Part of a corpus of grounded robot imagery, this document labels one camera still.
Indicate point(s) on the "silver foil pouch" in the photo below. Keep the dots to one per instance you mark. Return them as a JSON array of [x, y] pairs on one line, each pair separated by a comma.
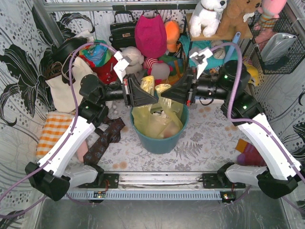
[[277, 46]]

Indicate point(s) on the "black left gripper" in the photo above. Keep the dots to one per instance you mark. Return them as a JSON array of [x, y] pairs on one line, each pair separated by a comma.
[[127, 90]]

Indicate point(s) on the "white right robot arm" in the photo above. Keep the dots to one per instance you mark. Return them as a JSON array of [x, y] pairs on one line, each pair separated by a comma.
[[282, 172]]

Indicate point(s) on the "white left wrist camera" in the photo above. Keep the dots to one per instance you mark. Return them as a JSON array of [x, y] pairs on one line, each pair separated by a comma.
[[121, 65]]

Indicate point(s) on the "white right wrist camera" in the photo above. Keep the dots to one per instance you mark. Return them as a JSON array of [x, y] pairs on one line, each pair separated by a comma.
[[199, 57]]

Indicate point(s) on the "yellow plastic trash bag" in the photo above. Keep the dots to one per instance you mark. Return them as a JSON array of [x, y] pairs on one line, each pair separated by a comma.
[[161, 120]]

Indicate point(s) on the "cream canvas tote bag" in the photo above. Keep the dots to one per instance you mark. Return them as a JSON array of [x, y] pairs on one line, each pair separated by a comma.
[[61, 92]]

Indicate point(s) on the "black wire basket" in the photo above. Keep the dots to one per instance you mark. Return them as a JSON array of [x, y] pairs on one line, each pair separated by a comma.
[[287, 63]]

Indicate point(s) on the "pink plush toy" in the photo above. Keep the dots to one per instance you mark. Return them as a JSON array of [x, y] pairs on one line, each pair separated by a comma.
[[269, 11]]

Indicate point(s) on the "purple orange sock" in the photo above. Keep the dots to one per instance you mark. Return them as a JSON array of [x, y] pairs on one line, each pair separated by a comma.
[[249, 155]]

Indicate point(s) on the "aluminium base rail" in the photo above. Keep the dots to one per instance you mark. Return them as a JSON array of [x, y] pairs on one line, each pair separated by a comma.
[[159, 186]]

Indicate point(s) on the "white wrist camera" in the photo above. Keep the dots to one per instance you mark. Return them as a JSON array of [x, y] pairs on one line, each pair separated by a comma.
[[199, 57], [121, 65]]

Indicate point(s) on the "brown teddy bear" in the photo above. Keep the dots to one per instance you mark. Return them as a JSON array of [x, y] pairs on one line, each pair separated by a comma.
[[236, 16]]

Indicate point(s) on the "pink striped plush doll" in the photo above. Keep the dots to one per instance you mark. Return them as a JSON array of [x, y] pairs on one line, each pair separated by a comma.
[[158, 69]]

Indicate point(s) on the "pink cloth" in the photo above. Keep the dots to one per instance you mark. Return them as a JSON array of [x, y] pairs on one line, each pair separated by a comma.
[[82, 150]]

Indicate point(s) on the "orange checked towel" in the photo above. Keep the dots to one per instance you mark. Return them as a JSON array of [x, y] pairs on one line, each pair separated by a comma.
[[55, 126]]

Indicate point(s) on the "crumpled white paper trash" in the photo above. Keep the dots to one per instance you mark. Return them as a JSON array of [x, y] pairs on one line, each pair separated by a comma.
[[160, 113]]

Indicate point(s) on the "magenta fuzzy bag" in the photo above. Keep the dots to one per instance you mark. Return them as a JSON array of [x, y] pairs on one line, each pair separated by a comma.
[[150, 36]]

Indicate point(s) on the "dark floral necktie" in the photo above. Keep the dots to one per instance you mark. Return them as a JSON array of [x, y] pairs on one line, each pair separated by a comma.
[[111, 135]]

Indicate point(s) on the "teal folded cloth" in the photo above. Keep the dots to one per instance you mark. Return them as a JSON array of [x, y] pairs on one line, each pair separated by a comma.
[[212, 62]]

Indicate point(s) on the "white plush dog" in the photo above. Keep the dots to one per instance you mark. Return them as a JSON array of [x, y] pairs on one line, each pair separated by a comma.
[[206, 17]]

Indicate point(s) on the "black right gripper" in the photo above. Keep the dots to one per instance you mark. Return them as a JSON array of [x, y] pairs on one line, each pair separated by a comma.
[[191, 86]]

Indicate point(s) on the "black leather handbag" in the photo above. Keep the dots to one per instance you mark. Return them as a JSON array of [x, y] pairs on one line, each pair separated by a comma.
[[123, 34]]

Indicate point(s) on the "teal plastic trash bin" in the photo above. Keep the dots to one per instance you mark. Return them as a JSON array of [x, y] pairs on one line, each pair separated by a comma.
[[161, 146]]

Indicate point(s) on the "white plush lamb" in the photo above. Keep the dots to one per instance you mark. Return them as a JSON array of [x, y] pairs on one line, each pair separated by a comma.
[[136, 57]]

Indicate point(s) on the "black hat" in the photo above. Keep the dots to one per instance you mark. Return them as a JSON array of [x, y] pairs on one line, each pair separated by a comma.
[[69, 46]]

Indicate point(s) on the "colourful silk scarf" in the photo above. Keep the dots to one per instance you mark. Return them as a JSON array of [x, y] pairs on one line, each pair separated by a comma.
[[95, 55]]

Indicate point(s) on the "orange plush toy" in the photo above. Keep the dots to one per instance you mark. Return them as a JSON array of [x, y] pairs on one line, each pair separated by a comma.
[[173, 33]]

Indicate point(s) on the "yellow plush duck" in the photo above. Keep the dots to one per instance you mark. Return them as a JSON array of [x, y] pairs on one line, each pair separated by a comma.
[[254, 74]]

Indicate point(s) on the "red garment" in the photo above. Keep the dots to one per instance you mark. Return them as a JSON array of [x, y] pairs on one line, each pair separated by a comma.
[[106, 72]]

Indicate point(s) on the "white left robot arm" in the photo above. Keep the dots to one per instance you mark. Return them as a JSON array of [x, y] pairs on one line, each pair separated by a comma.
[[49, 174]]

